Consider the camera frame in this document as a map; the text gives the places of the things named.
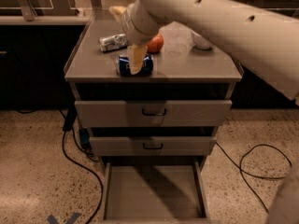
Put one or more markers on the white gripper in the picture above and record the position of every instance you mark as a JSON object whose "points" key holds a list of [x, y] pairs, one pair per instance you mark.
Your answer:
{"points": [[128, 24]]}

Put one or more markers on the blue pepsi can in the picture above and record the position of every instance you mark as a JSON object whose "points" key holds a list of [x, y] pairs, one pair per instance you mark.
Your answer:
{"points": [[123, 66]]}

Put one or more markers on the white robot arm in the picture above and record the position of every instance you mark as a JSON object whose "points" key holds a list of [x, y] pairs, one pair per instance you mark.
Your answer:
{"points": [[267, 43]]}

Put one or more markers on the silver crushed can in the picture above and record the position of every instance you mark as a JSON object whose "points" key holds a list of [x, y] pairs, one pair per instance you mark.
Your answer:
{"points": [[113, 42]]}

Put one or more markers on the grey drawer cabinet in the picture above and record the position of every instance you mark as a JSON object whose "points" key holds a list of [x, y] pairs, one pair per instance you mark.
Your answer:
{"points": [[180, 73]]}

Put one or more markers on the top grey drawer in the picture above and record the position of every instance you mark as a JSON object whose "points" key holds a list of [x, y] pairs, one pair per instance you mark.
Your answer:
{"points": [[152, 113]]}

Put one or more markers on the grey drawer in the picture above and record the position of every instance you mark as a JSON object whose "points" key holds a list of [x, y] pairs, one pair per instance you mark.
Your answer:
{"points": [[155, 194], [152, 113], [152, 146]]}

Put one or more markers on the middle grey drawer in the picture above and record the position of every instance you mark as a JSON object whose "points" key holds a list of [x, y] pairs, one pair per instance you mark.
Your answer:
{"points": [[152, 146]]}

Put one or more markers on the bottom grey drawer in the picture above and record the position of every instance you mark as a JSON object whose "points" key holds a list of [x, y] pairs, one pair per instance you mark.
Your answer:
{"points": [[155, 194]]}

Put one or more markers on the red apple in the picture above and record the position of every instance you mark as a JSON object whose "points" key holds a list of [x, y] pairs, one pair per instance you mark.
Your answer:
{"points": [[156, 44]]}

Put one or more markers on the white ceramic bowl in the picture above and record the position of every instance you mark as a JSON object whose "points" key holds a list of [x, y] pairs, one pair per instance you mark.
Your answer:
{"points": [[200, 42]]}

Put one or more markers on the blue power adapter box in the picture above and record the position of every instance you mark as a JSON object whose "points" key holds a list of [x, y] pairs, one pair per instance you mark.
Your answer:
{"points": [[84, 137]]}

